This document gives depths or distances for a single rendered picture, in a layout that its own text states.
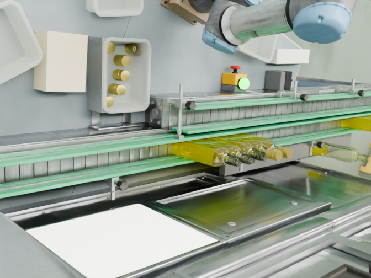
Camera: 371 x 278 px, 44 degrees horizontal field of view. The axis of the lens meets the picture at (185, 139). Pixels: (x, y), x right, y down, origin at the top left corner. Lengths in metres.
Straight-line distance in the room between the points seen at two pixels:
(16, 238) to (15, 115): 1.10
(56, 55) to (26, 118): 0.20
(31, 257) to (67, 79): 1.10
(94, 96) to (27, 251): 1.19
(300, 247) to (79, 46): 0.79
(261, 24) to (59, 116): 0.64
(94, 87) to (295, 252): 0.74
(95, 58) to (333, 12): 0.70
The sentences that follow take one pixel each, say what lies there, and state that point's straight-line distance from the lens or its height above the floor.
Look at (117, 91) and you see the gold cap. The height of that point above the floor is 0.81.
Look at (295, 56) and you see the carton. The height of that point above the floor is 0.81.
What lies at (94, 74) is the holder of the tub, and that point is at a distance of 1.42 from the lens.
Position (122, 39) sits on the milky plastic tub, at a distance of 1.40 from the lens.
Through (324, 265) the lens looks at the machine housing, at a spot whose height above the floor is 1.48.
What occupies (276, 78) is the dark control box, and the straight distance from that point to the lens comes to 2.00.
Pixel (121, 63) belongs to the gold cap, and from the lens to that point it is 1.44.
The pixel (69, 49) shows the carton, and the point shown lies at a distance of 1.33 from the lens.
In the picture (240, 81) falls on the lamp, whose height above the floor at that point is 0.84.
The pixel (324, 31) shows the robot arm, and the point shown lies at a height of 1.43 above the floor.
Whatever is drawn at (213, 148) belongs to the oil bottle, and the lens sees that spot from 1.39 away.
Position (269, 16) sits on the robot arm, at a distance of 1.21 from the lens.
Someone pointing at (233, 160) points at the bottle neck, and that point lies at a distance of 1.36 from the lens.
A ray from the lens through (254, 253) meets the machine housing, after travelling 1.10.
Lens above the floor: 1.99
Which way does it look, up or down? 45 degrees down
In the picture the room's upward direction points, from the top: 105 degrees clockwise
